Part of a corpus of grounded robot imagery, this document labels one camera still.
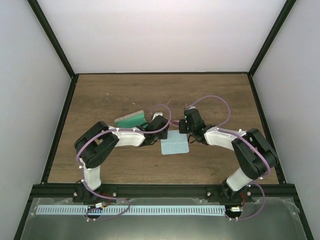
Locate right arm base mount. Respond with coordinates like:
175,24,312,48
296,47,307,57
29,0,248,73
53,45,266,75
205,184,252,204

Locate black aluminium frame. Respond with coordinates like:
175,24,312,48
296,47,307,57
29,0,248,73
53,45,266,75
12,0,316,240

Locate clear plastic sheet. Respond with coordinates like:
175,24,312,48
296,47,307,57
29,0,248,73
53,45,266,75
21,197,306,240

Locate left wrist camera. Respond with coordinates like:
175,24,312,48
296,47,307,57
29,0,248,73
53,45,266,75
151,112,163,123

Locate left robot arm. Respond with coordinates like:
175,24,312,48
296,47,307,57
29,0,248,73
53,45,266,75
74,115,169,202

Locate grey glasses case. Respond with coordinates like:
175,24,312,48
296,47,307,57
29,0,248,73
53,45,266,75
114,110,147,128

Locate light blue slotted cable duct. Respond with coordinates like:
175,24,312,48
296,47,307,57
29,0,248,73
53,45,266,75
35,205,226,217

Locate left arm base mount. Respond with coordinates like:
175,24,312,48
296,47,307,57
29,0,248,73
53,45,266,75
72,183,117,204

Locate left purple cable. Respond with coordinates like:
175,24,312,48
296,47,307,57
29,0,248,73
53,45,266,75
76,104,172,201

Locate light blue cleaning cloth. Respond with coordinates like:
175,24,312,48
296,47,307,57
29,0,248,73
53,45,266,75
161,130,190,155

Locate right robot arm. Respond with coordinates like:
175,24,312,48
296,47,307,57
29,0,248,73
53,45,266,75
179,106,279,202

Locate pink sunglasses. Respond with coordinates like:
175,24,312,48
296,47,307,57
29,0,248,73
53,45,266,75
166,99,188,128

